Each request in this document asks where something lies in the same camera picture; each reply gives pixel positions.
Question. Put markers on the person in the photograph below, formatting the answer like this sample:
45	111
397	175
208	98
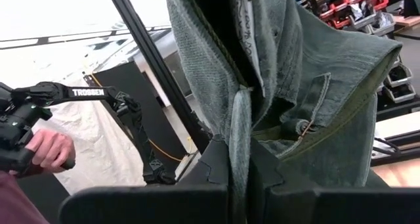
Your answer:
16	204

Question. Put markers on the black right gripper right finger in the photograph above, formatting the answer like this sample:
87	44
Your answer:
265	171

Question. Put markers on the white plastic sheet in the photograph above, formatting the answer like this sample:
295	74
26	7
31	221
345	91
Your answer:
98	151

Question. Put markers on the person's hand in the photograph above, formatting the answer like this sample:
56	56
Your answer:
52	148

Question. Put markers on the black rack with parts bins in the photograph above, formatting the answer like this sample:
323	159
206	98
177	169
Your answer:
361	17

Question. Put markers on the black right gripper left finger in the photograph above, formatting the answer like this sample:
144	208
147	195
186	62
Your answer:
213	165

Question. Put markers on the black box cabinet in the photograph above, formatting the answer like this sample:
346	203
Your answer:
147	96

